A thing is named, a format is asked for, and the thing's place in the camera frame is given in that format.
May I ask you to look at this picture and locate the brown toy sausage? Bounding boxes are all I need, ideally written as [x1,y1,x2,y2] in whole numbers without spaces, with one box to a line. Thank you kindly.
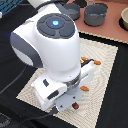
[72,102,79,110]

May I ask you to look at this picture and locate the small grey saucepan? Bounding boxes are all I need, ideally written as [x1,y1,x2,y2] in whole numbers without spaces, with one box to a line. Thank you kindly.
[64,3,80,20]

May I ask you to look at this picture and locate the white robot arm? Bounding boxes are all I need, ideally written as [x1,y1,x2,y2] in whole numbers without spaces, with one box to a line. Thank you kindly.
[10,0,94,112]

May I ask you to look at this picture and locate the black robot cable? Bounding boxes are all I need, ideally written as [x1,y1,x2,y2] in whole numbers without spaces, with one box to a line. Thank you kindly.
[0,63,59,128]

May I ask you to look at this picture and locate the large grey pot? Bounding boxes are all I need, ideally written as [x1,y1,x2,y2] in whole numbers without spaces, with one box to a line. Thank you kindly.
[84,0,107,26]

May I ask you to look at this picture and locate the knife with wooden handle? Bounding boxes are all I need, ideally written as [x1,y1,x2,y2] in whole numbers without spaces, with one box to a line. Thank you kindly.
[79,56,102,66]

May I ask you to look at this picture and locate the brown wooden tray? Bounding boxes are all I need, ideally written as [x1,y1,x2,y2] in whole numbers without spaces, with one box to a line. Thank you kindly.
[75,1,128,43]

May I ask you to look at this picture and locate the woven beige placemat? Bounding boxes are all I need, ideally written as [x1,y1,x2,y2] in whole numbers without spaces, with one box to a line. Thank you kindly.
[15,35,119,128]

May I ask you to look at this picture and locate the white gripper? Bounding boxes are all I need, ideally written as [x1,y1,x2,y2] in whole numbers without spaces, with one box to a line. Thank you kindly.
[31,75,82,112]

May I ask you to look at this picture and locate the fork with wooden handle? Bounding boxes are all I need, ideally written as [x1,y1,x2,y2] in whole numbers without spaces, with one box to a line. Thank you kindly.
[80,86,89,92]

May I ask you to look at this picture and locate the beige bowl on burner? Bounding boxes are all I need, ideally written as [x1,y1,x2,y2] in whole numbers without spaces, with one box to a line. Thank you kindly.
[121,7,128,30]

